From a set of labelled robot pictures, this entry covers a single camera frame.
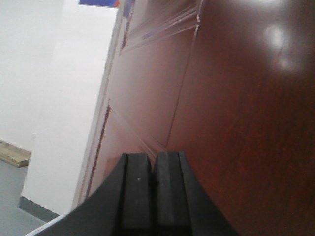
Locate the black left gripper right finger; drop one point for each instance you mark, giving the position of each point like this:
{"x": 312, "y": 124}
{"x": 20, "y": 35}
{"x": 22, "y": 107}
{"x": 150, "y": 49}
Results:
{"x": 182, "y": 207}

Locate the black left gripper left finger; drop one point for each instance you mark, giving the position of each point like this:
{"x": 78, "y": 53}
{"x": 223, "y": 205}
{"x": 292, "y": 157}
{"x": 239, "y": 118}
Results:
{"x": 121, "y": 206}

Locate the brown wooden door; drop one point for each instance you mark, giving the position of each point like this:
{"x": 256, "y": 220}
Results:
{"x": 231, "y": 83}

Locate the wooden shelf edge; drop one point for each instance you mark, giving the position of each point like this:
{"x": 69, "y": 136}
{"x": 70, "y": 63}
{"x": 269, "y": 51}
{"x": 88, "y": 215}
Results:
{"x": 14, "y": 155}

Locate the blue red poster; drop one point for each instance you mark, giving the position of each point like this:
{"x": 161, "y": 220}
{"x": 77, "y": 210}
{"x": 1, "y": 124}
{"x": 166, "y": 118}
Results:
{"x": 105, "y": 3}

